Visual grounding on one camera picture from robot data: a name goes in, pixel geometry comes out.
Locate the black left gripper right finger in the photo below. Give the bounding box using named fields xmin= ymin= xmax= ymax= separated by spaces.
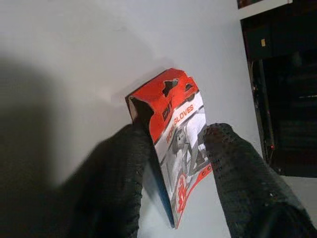
xmin=202 ymin=122 xmax=317 ymax=238

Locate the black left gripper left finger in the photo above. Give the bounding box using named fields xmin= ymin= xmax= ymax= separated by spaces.
xmin=14 ymin=122 xmax=153 ymax=238

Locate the red work gloves package card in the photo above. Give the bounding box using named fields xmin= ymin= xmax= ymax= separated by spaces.
xmin=125 ymin=68 xmax=214 ymax=230

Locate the dark equipment rack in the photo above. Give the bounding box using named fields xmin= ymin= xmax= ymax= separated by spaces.
xmin=239 ymin=9 xmax=317 ymax=178

